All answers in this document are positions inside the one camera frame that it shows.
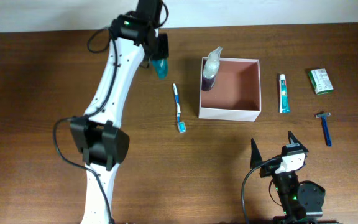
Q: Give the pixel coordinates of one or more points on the green white toothpaste tube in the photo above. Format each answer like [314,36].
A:
[284,102]

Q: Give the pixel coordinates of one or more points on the blue mouthwash bottle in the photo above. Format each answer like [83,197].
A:
[161,67]

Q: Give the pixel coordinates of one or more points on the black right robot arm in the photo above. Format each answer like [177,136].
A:
[301,202]

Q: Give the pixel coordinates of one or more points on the green white soap box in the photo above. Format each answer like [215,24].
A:
[320,81]

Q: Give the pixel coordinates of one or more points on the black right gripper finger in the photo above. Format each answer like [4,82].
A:
[256,158]
[292,139]

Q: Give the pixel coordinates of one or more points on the blue white toothbrush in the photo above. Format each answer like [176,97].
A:
[180,123]

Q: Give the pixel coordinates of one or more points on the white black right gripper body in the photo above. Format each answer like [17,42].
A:
[270,169]

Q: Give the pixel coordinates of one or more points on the blue disposable razor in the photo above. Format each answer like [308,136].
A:
[323,117]

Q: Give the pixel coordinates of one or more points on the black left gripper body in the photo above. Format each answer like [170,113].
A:
[161,50]

